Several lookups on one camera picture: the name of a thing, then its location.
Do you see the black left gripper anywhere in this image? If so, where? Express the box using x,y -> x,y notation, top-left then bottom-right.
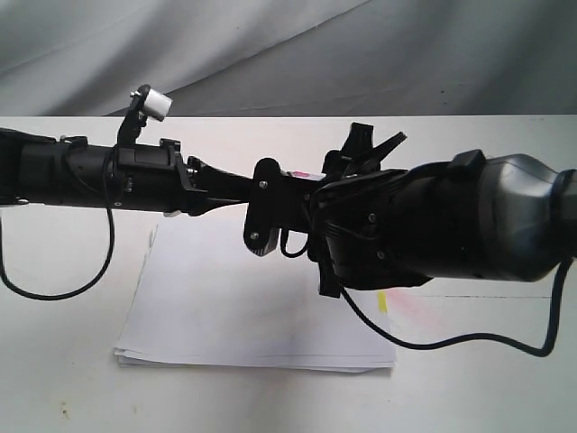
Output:
114,139 -> 252,217

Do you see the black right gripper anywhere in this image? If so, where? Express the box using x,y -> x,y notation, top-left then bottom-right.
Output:
308,150 -> 431,299

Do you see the silver spray can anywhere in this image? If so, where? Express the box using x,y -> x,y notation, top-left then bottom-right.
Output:
281,121 -> 409,181

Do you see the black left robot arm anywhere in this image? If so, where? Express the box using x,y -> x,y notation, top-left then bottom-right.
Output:
1,129 -> 252,217

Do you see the yellow tape strip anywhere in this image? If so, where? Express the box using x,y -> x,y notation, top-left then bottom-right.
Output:
377,290 -> 388,314

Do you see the white paper stack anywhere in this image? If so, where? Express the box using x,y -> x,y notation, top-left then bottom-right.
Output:
114,216 -> 396,373

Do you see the grey backdrop cloth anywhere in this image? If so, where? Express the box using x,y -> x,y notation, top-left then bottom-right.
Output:
1,1 -> 576,116

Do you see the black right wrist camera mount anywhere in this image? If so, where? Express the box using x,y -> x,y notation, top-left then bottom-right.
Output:
243,157 -> 325,258

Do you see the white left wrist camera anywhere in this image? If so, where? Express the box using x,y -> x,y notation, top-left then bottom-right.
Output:
129,84 -> 172,122

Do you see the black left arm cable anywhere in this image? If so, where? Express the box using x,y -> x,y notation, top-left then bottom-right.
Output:
0,148 -> 119,301

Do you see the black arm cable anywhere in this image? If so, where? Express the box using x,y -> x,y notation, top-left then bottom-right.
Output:
279,225 -> 577,358
0,148 -> 119,301

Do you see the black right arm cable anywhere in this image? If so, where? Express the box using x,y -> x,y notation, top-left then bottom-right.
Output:
279,225 -> 577,358

